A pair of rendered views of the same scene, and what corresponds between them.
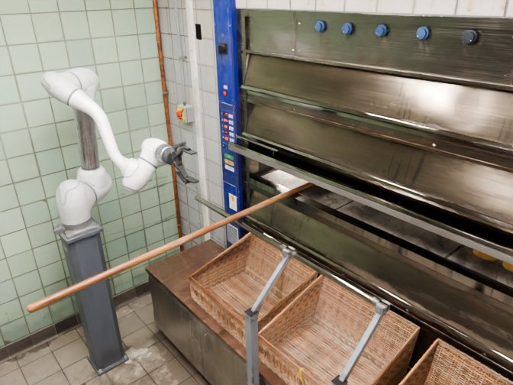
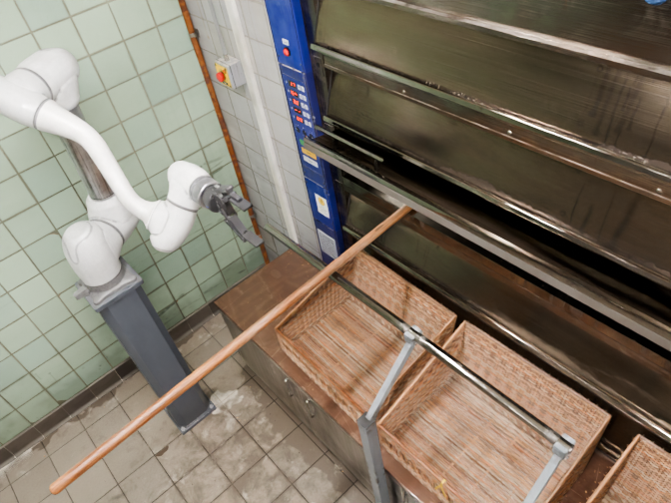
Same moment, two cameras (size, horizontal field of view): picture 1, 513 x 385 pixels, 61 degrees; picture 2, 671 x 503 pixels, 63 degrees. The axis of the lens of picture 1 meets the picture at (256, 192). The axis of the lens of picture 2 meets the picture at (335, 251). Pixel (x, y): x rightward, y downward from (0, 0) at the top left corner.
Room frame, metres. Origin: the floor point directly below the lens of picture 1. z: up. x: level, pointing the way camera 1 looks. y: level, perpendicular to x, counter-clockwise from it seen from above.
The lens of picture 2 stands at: (0.63, -0.06, 2.47)
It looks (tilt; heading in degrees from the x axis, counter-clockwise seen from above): 44 degrees down; 6
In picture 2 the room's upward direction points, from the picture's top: 11 degrees counter-clockwise
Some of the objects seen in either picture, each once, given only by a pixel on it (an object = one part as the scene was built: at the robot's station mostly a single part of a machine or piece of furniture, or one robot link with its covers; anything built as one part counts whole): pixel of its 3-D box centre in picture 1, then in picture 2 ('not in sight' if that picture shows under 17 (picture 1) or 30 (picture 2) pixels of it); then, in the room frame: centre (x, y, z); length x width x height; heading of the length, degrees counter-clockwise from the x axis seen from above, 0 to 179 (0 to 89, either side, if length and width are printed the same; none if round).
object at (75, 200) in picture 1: (73, 199); (90, 250); (2.12, 1.00, 1.17); 0.18 x 0.16 x 0.22; 166
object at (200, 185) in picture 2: (166, 154); (208, 193); (1.95, 0.43, 1.48); 0.09 x 0.06 x 0.09; 131
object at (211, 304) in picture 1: (251, 284); (362, 333); (1.94, 0.04, 0.72); 0.56 x 0.49 x 0.28; 39
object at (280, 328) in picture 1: (334, 343); (485, 431); (1.49, -0.34, 0.72); 0.56 x 0.49 x 0.28; 41
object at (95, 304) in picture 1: (94, 298); (155, 353); (2.11, 1.00, 0.50); 0.21 x 0.21 x 1.00; 40
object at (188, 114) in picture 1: (185, 113); (230, 72); (2.79, 0.46, 1.46); 0.10 x 0.07 x 0.10; 40
